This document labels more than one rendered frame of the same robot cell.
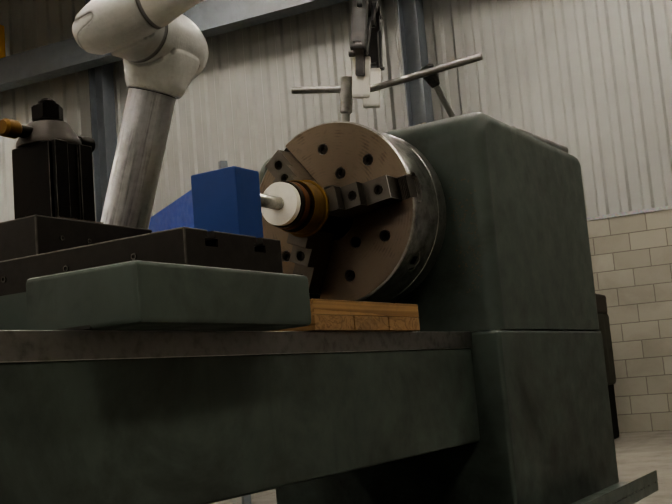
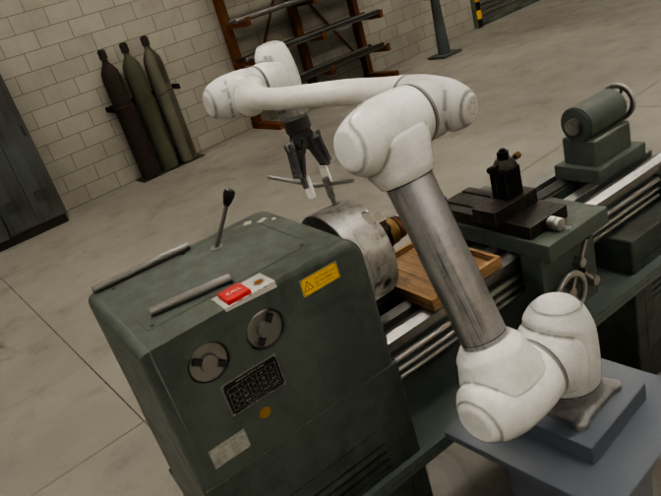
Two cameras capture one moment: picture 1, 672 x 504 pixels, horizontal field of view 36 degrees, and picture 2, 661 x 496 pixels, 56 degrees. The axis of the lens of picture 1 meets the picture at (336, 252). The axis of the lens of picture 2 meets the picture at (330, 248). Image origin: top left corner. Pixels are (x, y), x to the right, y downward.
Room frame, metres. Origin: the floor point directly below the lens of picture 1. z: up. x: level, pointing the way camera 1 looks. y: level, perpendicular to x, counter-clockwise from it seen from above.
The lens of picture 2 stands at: (3.21, 0.82, 1.88)
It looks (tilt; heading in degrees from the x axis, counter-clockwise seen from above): 24 degrees down; 212
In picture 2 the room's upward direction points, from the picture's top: 17 degrees counter-clockwise
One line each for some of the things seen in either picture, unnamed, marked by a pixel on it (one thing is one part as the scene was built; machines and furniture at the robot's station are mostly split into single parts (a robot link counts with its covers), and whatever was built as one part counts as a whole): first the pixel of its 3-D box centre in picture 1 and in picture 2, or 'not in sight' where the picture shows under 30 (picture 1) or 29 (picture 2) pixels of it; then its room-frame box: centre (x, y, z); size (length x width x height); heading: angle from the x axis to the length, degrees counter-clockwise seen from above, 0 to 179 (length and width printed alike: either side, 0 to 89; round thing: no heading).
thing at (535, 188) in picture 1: (435, 246); (240, 328); (2.10, -0.21, 1.06); 0.59 x 0.48 x 0.39; 150
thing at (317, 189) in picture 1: (298, 207); (388, 232); (1.61, 0.05, 1.08); 0.09 x 0.09 x 0.09; 60
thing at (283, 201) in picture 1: (259, 199); not in sight; (1.52, 0.11, 1.08); 0.13 x 0.07 x 0.07; 150
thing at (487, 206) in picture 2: (70, 247); (505, 205); (1.29, 0.34, 1.00); 0.20 x 0.10 x 0.05; 150
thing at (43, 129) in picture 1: (48, 137); (504, 162); (1.26, 0.35, 1.13); 0.08 x 0.08 x 0.03
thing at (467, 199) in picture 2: (93, 277); (498, 211); (1.23, 0.30, 0.95); 0.43 x 0.18 x 0.04; 60
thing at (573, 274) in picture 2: not in sight; (565, 275); (1.31, 0.50, 0.73); 0.27 x 0.12 x 0.27; 150
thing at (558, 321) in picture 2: not in sight; (558, 341); (1.99, 0.58, 0.97); 0.18 x 0.16 x 0.22; 155
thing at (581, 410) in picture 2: not in sight; (571, 382); (1.96, 0.60, 0.83); 0.22 x 0.18 x 0.06; 156
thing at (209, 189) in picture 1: (230, 249); not in sight; (1.45, 0.15, 1.00); 0.08 x 0.06 x 0.23; 60
